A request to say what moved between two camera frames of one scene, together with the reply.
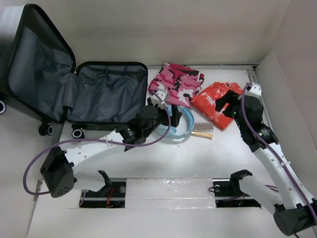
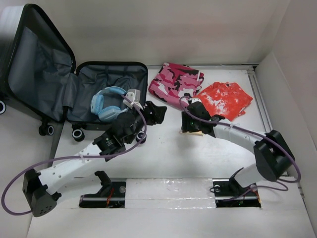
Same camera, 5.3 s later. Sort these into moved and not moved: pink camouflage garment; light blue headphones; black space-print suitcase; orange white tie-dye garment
Moved: light blue headphones
Not moved: pink camouflage garment; orange white tie-dye garment; black space-print suitcase
